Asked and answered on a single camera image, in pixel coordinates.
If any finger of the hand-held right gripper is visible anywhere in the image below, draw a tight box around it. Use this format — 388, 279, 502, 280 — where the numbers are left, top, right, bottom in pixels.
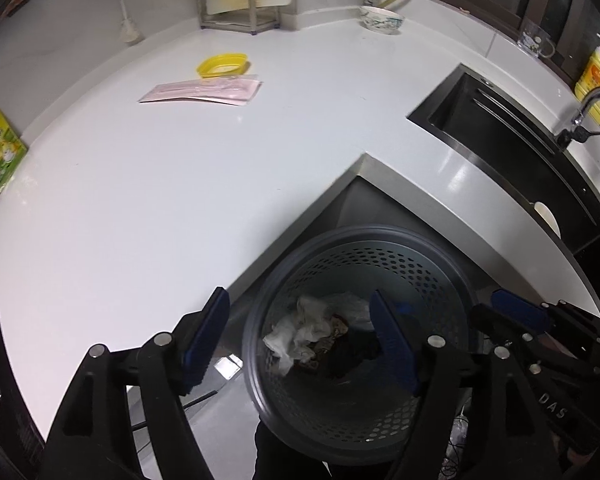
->
491, 290, 600, 376
472, 304, 598, 381

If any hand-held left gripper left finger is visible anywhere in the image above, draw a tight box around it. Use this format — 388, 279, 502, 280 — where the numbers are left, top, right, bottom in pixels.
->
42, 286, 230, 480

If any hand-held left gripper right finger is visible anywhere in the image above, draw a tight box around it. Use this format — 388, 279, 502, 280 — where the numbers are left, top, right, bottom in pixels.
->
369, 289, 563, 480

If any dark cloth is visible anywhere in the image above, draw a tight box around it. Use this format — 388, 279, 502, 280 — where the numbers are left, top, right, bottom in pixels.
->
325, 327, 386, 381

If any grey perforated trash basket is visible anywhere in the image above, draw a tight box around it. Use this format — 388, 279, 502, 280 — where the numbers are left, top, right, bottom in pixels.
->
242, 226, 491, 463

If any white plate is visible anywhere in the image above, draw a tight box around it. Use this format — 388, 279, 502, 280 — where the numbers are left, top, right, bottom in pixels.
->
532, 201, 562, 238

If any person's dark clothing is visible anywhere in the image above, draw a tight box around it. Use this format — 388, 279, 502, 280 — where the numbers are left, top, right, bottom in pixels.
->
254, 422, 331, 480

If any dark kitchen sink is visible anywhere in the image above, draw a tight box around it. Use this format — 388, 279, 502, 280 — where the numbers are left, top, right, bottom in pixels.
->
407, 63, 600, 266

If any chrome faucet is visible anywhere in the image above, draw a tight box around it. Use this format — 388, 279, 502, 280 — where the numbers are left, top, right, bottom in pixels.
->
555, 86, 600, 151

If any yellow detergent bottle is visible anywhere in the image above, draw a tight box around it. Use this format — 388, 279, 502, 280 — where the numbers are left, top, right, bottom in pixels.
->
574, 34, 600, 126

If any pink flat packet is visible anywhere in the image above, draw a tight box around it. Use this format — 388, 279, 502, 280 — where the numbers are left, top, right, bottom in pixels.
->
139, 74, 264, 108

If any glass mug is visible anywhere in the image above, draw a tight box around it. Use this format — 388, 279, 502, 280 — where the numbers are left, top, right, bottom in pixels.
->
520, 22, 557, 58

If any yellow plastic lid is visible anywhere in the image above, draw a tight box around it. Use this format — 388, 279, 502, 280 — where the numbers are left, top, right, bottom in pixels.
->
196, 53, 251, 79

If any green yellow printed packet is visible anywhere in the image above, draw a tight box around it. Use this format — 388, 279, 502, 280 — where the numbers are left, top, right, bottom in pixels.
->
0, 105, 29, 195

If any white bottle brush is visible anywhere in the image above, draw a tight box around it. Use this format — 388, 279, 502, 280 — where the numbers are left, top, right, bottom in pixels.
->
111, 0, 145, 44

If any white patterned bowl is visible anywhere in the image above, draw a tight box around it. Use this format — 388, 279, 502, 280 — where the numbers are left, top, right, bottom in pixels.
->
358, 6, 406, 36

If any metal board rack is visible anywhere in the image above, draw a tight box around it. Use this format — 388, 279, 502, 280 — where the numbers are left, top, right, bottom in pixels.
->
195, 0, 282, 37

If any black floor cable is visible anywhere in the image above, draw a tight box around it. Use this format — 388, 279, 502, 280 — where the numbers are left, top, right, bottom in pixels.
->
130, 390, 218, 433

